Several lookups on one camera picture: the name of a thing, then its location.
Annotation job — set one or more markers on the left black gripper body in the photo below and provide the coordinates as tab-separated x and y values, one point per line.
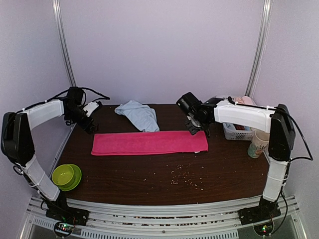
76	117

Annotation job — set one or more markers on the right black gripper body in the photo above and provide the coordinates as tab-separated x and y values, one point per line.
204	124

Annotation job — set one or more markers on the magenta pink towel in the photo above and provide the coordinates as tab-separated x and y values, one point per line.
148	143

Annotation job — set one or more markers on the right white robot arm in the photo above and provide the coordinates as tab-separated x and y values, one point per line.
272	121

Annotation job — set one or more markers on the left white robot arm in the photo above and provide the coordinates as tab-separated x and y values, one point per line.
17	143

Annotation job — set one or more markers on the white plastic basket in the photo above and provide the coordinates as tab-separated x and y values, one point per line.
235	131

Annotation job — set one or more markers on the light pink rolled towel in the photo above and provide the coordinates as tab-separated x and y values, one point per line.
247	101

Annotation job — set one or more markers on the light blue towel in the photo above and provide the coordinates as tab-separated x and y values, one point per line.
141	116

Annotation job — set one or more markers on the cream patterned mug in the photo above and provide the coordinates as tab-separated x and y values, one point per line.
258	143

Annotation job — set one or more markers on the green bowl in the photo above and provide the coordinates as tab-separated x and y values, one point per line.
63	175

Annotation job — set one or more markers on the green plate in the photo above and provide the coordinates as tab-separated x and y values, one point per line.
76	180

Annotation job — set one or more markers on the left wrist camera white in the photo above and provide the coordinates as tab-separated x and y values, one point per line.
91	107

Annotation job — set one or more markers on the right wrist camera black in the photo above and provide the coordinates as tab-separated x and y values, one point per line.
189	103

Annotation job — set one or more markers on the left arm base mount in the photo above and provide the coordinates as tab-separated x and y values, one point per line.
70	215

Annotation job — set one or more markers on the left aluminium post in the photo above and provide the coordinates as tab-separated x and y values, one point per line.
61	35

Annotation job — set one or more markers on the aluminium front rail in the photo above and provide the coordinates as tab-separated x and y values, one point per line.
194	221

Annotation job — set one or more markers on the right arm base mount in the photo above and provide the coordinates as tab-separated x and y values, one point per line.
261	212

